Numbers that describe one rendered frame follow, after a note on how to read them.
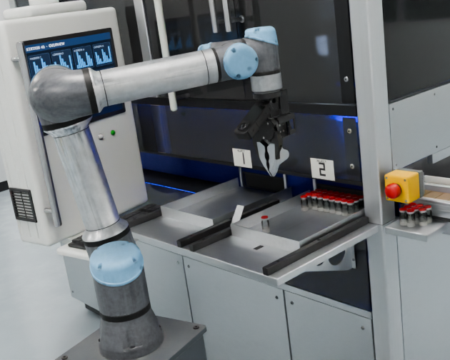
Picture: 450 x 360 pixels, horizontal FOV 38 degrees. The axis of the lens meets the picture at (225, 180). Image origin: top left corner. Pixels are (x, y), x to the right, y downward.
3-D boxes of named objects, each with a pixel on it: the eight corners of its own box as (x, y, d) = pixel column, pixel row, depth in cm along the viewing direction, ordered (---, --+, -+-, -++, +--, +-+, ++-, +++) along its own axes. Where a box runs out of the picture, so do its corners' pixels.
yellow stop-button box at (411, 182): (401, 192, 176) (399, 167, 174) (424, 196, 170) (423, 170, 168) (384, 201, 171) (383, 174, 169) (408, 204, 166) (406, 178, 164)
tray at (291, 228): (310, 200, 204) (308, 190, 203) (378, 213, 185) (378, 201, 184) (231, 235, 183) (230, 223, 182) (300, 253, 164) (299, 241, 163)
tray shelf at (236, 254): (229, 190, 233) (228, 185, 233) (395, 222, 182) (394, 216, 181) (118, 233, 204) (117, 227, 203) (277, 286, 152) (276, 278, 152)
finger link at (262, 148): (285, 171, 165) (281, 136, 163) (269, 177, 162) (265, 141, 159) (276, 169, 168) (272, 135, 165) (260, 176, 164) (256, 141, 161)
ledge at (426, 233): (413, 217, 184) (413, 211, 183) (455, 225, 174) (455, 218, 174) (384, 233, 175) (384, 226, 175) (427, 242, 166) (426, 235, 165)
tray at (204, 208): (238, 186, 229) (237, 177, 228) (292, 196, 210) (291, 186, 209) (161, 216, 208) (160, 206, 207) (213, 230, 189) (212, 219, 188)
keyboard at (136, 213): (150, 208, 244) (148, 201, 243) (178, 211, 235) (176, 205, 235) (68, 247, 214) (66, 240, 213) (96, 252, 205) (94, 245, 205)
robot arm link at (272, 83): (265, 76, 151) (241, 76, 157) (267, 96, 152) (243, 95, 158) (287, 71, 156) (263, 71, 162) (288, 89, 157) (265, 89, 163)
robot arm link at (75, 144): (100, 300, 152) (19, 76, 136) (97, 276, 166) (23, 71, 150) (149, 283, 154) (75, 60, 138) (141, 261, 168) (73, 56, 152)
